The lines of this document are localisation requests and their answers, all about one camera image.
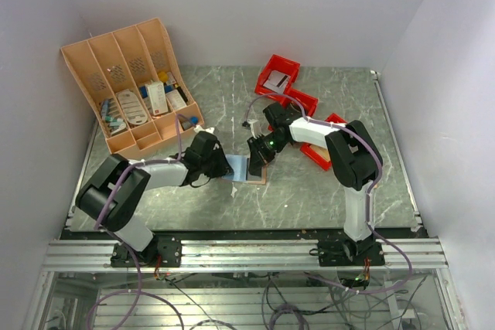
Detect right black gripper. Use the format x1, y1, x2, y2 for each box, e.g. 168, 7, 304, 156
247, 131, 288, 172

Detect red bin with gold cards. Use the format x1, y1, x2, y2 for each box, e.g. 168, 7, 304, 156
300, 113, 346, 171

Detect red bin with black cards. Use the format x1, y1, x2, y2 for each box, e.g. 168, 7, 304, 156
269, 87, 319, 116

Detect red bin with white cards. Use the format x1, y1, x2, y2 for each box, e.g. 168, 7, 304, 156
254, 54, 300, 94

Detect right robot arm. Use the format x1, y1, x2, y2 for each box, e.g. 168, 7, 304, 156
242, 102, 383, 265

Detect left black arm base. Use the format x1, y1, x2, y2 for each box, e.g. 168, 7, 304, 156
110, 236, 183, 268

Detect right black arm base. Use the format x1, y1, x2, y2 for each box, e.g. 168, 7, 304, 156
309, 236, 385, 267

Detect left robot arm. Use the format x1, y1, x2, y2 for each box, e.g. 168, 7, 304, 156
75, 131, 234, 266

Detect white cards stack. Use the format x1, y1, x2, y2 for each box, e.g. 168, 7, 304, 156
263, 70, 290, 94

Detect blue capped bottle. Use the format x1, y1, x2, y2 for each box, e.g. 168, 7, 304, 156
181, 116, 199, 131

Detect white small box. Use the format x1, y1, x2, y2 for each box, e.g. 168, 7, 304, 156
166, 90, 187, 111

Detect white red box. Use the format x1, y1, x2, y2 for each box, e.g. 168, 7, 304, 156
145, 81, 169, 116

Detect white oval remote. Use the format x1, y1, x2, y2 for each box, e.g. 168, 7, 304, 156
116, 90, 148, 126

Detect yellow small item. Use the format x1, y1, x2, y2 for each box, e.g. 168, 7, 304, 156
157, 71, 170, 83

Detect orange desk organizer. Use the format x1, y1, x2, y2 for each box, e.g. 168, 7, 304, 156
60, 18, 204, 159

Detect pens bundle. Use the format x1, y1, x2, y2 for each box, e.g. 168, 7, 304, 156
101, 98, 127, 137

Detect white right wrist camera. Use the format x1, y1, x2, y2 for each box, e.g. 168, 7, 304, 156
242, 119, 262, 138

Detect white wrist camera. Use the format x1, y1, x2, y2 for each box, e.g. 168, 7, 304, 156
193, 124, 215, 134
242, 119, 262, 138

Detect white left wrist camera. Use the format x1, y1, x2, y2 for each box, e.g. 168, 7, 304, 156
193, 124, 215, 134

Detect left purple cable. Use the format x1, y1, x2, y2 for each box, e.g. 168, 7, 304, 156
84, 113, 194, 330

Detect loose cables under table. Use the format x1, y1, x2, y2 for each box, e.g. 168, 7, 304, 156
84, 264, 426, 330

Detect aluminium rail frame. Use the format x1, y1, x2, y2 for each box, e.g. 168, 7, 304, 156
22, 236, 465, 330

